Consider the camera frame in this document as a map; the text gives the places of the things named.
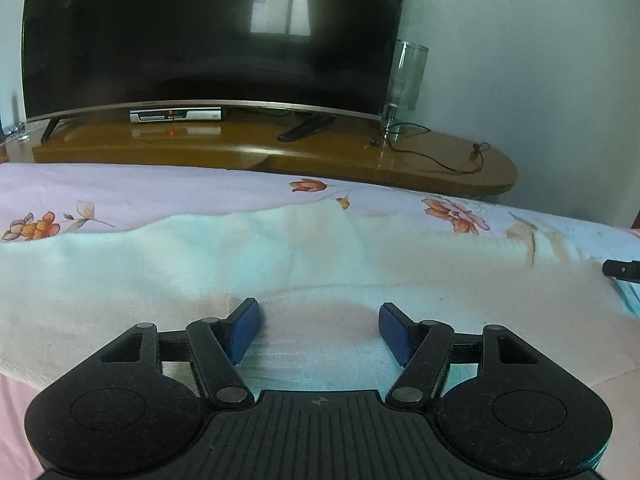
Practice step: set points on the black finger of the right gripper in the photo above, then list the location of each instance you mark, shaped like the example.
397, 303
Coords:
626, 271

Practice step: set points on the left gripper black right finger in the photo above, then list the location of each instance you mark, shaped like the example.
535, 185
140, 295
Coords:
422, 350

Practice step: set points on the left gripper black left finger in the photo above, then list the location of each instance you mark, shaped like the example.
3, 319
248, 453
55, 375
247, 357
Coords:
217, 346

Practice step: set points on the white knit sweater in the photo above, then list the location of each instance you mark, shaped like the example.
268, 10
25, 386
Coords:
319, 273

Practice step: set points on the wooden TV stand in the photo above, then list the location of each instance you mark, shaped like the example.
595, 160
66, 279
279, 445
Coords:
349, 149

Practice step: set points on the silver set-top box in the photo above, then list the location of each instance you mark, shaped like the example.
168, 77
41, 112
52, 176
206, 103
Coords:
176, 114

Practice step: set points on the pink floral bed sheet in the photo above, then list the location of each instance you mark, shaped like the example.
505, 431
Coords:
44, 201

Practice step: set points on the curved black television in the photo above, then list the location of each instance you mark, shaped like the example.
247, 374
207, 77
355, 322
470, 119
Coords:
83, 55

